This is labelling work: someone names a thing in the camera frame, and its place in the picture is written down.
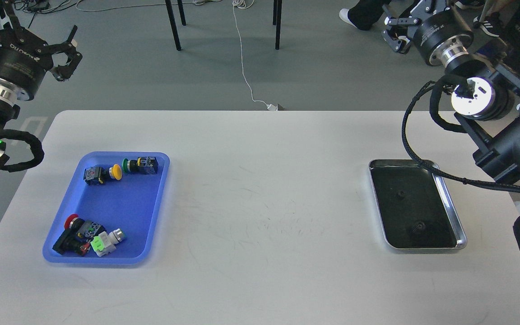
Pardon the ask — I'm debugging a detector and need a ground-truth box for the silver metal tray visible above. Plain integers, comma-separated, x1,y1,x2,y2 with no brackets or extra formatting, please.
368,159,468,252

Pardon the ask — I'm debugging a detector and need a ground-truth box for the yellow push button switch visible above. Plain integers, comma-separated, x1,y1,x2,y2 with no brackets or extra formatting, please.
83,164,123,186

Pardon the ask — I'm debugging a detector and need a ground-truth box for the black red switch block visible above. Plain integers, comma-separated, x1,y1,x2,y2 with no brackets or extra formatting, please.
52,230,91,256

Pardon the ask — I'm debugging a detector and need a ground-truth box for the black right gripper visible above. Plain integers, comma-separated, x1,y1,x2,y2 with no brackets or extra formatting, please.
382,0,474,66

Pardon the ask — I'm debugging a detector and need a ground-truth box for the white cable on floor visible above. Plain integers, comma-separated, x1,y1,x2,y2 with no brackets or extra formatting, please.
232,0,278,111

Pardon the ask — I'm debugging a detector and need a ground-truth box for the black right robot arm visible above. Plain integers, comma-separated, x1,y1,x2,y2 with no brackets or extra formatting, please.
382,0,520,193

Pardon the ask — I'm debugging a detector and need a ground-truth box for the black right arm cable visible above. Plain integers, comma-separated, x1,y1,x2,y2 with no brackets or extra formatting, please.
401,74,520,199

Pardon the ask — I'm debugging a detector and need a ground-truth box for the white green selector switch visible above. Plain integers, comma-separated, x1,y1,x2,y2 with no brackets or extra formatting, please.
90,228,126,257

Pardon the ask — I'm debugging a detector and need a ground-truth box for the blue plastic tray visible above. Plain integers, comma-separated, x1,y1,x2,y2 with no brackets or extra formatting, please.
42,151,171,265

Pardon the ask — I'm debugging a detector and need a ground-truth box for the black chair leg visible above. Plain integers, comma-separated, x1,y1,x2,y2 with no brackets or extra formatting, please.
164,0,182,51
272,0,283,50

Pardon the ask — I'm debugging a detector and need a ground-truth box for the green push button switch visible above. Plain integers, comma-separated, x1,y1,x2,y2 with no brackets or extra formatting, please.
121,156,158,175

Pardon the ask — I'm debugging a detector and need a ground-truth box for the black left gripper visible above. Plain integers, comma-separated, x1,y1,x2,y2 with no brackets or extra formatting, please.
0,0,83,101

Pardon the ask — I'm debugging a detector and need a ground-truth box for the person in black trousers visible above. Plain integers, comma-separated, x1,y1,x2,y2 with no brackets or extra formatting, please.
339,0,391,31

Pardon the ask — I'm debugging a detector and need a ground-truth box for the black cable on floor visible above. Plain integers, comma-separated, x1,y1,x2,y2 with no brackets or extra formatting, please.
9,0,78,14

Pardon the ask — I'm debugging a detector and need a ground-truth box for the red emergency stop button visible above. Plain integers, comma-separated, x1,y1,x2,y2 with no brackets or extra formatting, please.
64,214,107,241

